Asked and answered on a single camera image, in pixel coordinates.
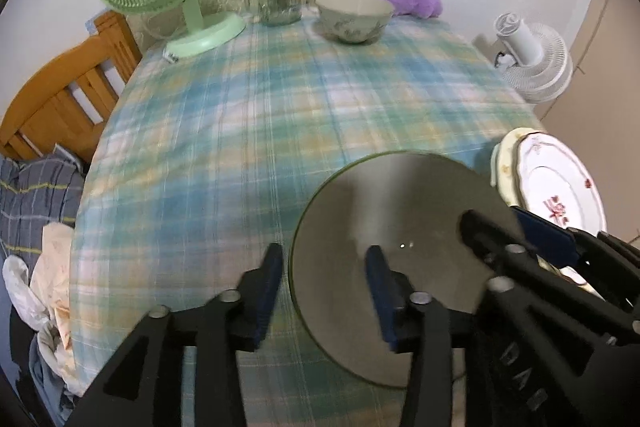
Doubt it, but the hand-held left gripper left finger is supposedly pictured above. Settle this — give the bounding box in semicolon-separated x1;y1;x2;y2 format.
75;243;284;427

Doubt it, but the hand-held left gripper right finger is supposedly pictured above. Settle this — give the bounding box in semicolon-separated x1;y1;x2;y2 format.
365;246;501;427

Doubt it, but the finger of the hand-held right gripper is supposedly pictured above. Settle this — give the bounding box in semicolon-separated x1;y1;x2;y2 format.
460;210;640;348
512;207;640;313

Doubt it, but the pink patterned small plate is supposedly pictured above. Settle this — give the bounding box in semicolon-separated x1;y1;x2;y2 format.
515;133;607;290

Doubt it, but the white floral ceramic bowl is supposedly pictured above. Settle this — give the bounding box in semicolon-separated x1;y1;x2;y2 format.
289;152;526;390
315;0;396;45

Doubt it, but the blue green plaid tablecloth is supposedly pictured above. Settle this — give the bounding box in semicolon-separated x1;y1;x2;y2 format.
70;14;546;427

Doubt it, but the white desk fan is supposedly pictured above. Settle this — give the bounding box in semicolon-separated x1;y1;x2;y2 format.
492;12;573;104

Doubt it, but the cream cloth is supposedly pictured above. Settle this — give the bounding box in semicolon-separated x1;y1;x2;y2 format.
30;224;88;398

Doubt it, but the blue denim cloth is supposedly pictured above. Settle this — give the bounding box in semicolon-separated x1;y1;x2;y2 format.
27;337;76;423

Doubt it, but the white plastic bag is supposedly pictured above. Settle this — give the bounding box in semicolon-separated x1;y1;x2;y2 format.
2;254;51;333

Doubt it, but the wooden headboard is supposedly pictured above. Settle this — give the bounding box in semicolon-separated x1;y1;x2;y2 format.
0;11;143;162

